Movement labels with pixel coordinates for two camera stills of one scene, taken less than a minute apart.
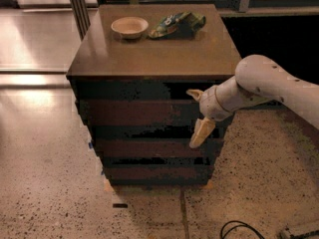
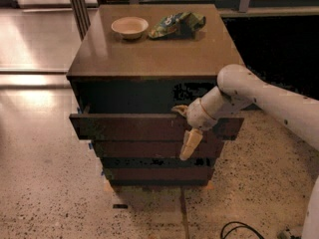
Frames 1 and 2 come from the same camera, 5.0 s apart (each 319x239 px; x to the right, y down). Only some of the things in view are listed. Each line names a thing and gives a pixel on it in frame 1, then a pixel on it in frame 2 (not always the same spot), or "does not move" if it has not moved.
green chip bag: x=178 y=26 does not move
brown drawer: x=139 y=113 -> x=150 y=127
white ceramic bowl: x=130 y=27 does not move
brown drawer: x=157 y=147 does not move
